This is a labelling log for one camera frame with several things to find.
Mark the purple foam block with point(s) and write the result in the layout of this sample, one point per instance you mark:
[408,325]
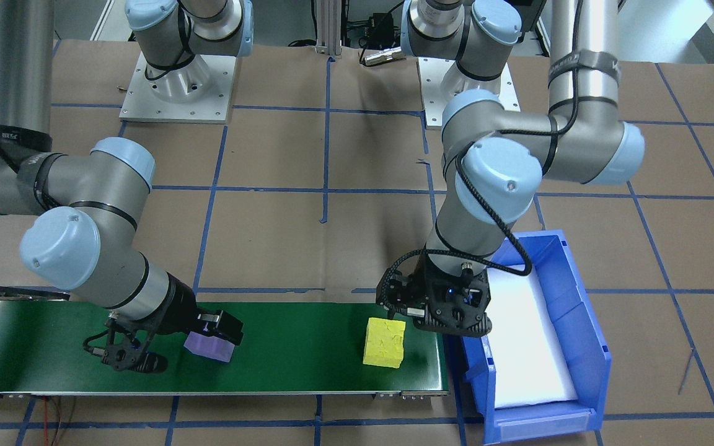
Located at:
[208,348]

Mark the yellow foam block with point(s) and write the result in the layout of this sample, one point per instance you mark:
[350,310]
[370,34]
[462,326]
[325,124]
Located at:
[384,344]

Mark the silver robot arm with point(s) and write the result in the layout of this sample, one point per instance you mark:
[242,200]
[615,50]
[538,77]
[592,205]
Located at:
[493,179]
[84,179]

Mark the white foam pad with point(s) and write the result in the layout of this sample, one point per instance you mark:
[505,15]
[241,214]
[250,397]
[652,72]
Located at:
[524,347]

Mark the green conveyor belt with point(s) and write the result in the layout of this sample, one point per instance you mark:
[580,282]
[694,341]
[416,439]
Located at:
[307,347]

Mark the blue plastic bin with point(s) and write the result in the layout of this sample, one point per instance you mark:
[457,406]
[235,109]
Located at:
[580,334]

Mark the silver metal connector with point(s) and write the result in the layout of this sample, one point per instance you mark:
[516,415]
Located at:
[383,57]

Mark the black electronics box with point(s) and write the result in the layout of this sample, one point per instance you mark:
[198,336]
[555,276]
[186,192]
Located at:
[382,25]

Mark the black conveyor end bracket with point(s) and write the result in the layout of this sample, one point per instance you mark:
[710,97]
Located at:
[28,293]

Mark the white square base plate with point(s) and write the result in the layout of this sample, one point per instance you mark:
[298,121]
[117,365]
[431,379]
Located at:
[208,105]
[431,93]

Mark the aluminium extrusion post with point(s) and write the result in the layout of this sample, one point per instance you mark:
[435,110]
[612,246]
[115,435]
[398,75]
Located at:
[328,28]

